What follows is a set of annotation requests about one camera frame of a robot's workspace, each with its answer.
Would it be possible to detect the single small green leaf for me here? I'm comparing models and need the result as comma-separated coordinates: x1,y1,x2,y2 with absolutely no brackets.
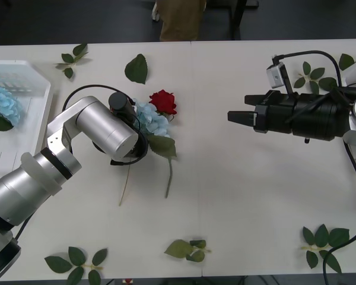
339,53,356,72

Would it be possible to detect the person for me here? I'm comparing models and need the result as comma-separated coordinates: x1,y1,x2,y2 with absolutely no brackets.
152,0,208,42

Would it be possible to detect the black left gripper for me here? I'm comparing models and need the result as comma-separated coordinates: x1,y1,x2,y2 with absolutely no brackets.
132,131,150,163

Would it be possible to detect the pale green leaf twig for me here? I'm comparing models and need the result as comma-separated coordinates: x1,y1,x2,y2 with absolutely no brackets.
164,239,212,264

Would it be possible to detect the red rose with green stem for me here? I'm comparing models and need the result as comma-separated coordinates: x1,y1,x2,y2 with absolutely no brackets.
149,89,178,199

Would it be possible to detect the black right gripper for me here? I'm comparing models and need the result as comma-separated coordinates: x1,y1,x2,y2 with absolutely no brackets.
227,90,298,135

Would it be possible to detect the loose green leaf twig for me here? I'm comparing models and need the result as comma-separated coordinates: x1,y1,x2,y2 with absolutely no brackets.
293,61,340,95
44,246,109,285
301,223,351,274
53,43,93,80

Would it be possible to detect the single large green leaf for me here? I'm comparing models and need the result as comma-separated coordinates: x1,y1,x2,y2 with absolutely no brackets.
124,53,150,86

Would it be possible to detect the black chair frame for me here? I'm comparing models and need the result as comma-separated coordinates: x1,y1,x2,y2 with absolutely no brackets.
230,0,260,41

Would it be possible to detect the pale blue flower with stem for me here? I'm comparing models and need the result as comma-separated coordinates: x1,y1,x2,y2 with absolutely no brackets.
0,83,25,133
118,100,177,207

